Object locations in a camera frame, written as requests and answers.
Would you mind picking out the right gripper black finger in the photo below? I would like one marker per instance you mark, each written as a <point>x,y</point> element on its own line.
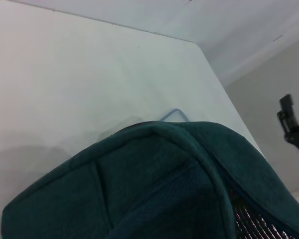
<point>287,112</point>

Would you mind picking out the clear food box blue rim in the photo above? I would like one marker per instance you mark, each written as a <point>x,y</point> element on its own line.
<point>175,117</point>

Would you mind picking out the dark teal fabric lunch bag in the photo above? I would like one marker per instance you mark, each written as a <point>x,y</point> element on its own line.
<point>149,186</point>

